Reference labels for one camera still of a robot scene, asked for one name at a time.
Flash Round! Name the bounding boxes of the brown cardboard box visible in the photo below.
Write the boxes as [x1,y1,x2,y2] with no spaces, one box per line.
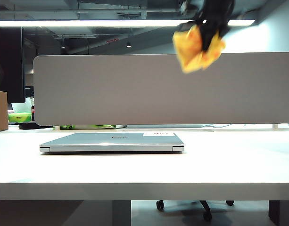
[0,91,9,132]

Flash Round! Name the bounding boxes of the grey narrow table leg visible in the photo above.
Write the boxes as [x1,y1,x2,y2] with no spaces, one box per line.
[112,200,132,226]

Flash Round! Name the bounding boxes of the grey fabric desk divider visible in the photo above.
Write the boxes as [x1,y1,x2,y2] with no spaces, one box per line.
[33,52,289,126]

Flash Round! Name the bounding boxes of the large dark display panel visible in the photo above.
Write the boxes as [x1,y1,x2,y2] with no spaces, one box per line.
[0,27,26,104]

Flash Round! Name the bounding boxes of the silver closed laptop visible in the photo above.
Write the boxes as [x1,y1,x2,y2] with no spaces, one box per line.
[39,132,185,153]

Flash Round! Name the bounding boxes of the black flat object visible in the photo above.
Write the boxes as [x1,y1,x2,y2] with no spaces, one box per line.
[18,122,53,130]

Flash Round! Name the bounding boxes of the dark wide table leg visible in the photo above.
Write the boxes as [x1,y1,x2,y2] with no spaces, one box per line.
[268,200,289,226]

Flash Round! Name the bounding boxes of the white red-print sticker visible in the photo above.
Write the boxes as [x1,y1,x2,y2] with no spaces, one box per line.
[143,132,176,137]

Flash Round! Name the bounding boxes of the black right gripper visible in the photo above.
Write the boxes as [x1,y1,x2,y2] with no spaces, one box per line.
[181,0,236,51]

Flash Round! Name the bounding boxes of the yellow microfibre rag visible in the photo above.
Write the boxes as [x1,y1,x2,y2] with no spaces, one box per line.
[172,24,226,73]

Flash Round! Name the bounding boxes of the black office chair base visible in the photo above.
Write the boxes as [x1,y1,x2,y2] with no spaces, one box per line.
[156,200,235,222]

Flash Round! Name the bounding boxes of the green plastic package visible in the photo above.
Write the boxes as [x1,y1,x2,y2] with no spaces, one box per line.
[59,124,124,130]

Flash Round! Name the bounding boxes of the long ceiling light strip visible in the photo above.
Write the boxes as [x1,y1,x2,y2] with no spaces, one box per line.
[0,19,256,27]

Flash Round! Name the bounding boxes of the green tissue box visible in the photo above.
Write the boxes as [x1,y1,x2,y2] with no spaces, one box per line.
[8,113,32,123]

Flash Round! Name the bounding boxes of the white paper tissue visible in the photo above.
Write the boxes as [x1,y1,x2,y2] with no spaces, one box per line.
[11,97,33,114]

